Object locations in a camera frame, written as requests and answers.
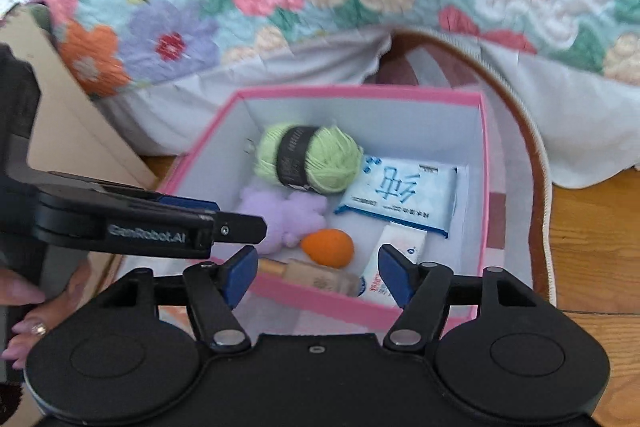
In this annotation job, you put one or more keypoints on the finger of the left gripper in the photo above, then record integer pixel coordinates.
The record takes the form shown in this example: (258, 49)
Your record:
(88, 220)
(119, 189)

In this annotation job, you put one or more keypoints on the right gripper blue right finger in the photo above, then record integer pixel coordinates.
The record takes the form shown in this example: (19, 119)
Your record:
(421, 292)

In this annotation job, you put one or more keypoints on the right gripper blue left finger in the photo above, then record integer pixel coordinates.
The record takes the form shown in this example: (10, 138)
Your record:
(214, 291)

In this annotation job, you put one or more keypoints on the white tissue pack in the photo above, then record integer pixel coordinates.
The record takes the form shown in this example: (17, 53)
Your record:
(386, 279)

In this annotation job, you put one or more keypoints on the blue wet wipes pack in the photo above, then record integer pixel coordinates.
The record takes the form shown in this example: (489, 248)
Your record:
(417, 194)

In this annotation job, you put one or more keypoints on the orange makeup sponge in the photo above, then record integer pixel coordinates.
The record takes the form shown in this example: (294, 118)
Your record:
(329, 247)

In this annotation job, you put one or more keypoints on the foundation bottle gold cap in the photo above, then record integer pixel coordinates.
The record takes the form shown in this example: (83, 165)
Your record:
(314, 276)

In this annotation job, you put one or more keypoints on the purple plush toy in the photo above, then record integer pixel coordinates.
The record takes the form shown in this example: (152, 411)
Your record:
(289, 217)

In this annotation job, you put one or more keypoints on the green yarn ball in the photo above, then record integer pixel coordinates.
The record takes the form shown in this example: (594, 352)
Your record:
(309, 158)

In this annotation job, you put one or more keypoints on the person's left hand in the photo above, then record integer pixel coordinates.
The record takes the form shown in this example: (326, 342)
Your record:
(47, 314)

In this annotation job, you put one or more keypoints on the checkered floor rug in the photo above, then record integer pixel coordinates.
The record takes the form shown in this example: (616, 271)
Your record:
(519, 188)

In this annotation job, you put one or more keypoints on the pink cardboard box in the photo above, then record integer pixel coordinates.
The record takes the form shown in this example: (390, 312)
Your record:
(435, 127)

